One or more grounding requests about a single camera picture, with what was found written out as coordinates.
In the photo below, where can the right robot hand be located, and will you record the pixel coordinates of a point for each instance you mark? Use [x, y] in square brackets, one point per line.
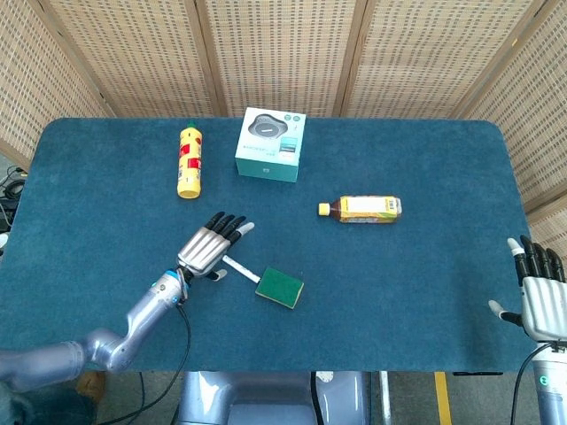
[538, 296]

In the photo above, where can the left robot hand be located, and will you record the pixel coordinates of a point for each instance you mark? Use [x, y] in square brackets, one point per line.
[208, 250]

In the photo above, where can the white blue marker pen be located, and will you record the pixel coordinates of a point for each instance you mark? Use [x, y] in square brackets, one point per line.
[241, 267]

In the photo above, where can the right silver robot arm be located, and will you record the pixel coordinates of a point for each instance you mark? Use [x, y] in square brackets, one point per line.
[551, 389]

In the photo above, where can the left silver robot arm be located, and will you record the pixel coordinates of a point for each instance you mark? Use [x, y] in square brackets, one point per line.
[111, 327]

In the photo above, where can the green and yellow sponge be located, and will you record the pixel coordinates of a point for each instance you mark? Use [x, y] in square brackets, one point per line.
[280, 288]

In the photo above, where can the yellow squeeze bottle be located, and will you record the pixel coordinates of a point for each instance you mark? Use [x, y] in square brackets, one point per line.
[190, 161]

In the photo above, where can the teal and white speaker box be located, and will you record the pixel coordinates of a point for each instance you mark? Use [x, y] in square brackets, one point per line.
[271, 145]

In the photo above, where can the blue table mat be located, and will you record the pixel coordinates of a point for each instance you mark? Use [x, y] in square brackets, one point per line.
[354, 283]

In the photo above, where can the tea bottle with yellow label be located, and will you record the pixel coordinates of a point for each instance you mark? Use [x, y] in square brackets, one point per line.
[361, 209]

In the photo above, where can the silver robot torso base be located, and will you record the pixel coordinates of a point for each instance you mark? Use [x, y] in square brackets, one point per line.
[274, 398]

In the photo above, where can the woven bamboo folding screen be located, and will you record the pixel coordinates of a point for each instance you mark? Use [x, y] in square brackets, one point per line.
[283, 57]

